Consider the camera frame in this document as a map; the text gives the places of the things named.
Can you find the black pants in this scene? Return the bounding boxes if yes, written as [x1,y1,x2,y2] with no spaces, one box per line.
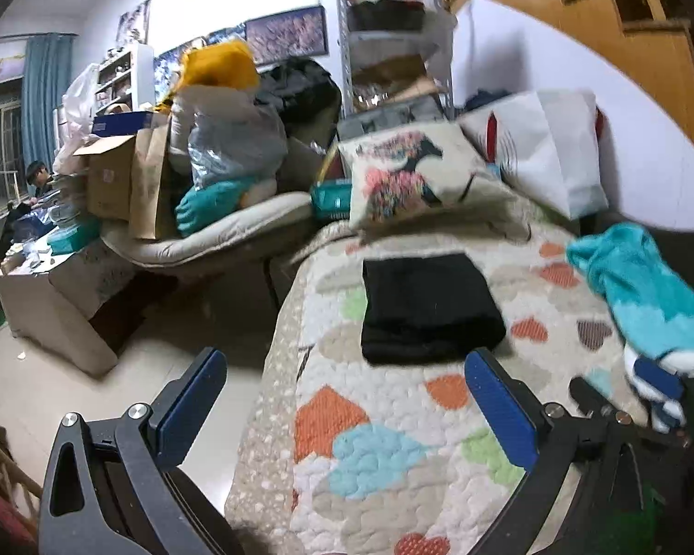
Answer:
[361,252,506,366]

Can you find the teal white fleece blanket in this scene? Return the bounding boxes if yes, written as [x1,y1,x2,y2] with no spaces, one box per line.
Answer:
[565,223,694,432]

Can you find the heart pattern quilt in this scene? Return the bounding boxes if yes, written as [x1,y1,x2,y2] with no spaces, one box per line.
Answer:
[225,198,647,554]

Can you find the brown paper bag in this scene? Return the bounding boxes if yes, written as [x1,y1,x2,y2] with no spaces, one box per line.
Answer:
[129,115,175,242]

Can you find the beige folded mattress pad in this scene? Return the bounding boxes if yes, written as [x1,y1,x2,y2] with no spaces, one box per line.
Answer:
[100,192,312,269]

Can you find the seated person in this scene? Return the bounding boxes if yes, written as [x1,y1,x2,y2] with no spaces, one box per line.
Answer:
[0,159,56,261]

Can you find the cardboard box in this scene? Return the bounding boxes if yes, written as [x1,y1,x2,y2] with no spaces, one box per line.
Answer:
[72,129,141,222]

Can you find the white paper shopping bag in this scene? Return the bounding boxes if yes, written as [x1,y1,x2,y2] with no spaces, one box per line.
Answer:
[458,89,608,221]

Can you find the floral woman print pillow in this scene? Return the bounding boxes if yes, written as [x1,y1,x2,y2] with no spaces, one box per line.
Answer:
[338,120,514,231]

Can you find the teal tissue pack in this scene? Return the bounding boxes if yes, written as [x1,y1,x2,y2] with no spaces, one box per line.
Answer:
[310,178,352,221]

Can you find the clear plastic bag bundle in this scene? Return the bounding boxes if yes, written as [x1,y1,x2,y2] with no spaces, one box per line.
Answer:
[167,85,288,189]

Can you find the white bookshelf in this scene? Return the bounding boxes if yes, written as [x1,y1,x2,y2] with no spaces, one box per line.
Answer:
[95,43,155,115]

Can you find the blue curtain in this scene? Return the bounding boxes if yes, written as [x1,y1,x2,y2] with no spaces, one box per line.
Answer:
[21,33,74,168]

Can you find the black clothes pile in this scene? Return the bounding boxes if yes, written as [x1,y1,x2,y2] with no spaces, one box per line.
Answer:
[255,58,342,148]

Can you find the yellow bag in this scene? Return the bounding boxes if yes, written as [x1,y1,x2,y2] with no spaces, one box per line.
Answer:
[154,39,259,113]

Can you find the metal storage shelf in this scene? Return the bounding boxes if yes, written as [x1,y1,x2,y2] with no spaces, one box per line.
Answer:
[337,0,456,115]

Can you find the dark framed wall picture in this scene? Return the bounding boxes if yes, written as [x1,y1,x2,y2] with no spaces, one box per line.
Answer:
[245,4,328,67]

